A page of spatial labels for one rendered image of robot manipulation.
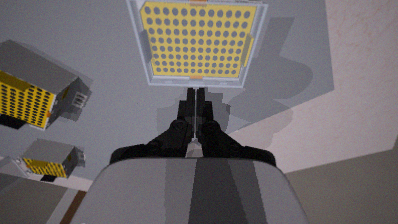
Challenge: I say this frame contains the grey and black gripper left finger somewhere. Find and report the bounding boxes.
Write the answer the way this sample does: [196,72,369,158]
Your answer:
[109,88,195,164]

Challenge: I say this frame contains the grey box with lid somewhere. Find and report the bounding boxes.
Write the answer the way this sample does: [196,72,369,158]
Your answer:
[126,0,269,88]

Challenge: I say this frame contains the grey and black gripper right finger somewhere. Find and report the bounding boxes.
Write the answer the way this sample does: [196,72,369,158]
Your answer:
[196,88,277,167]

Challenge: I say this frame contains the grey bench mat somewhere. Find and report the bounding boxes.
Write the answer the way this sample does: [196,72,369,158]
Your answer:
[0,0,335,181]

